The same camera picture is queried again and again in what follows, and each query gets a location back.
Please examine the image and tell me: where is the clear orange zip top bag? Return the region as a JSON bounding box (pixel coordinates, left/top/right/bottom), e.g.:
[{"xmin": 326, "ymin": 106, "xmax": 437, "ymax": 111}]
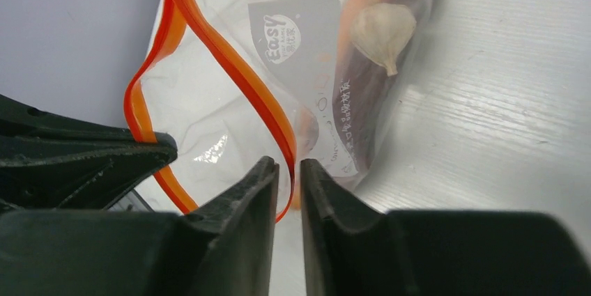
[{"xmin": 123, "ymin": 0, "xmax": 440, "ymax": 224}]

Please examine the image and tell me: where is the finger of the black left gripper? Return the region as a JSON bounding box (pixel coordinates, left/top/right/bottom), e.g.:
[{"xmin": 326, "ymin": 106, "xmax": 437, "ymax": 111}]
[{"xmin": 1, "ymin": 95, "xmax": 178, "ymax": 213}]

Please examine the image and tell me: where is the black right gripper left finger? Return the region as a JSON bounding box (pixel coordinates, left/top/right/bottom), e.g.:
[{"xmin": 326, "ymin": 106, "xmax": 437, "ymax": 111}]
[{"xmin": 1, "ymin": 157, "xmax": 279, "ymax": 295}]

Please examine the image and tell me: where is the white garlic bulb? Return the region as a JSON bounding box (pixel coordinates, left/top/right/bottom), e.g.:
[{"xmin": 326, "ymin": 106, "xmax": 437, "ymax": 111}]
[{"xmin": 350, "ymin": 3, "xmax": 417, "ymax": 77}]

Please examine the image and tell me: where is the red orange fruit slice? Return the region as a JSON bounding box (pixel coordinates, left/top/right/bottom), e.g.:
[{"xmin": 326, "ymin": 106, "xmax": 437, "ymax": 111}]
[{"xmin": 295, "ymin": 0, "xmax": 438, "ymax": 173}]

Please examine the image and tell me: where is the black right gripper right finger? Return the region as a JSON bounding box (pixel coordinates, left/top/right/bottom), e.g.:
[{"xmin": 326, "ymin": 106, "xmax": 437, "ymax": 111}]
[{"xmin": 300, "ymin": 159, "xmax": 590, "ymax": 295}]

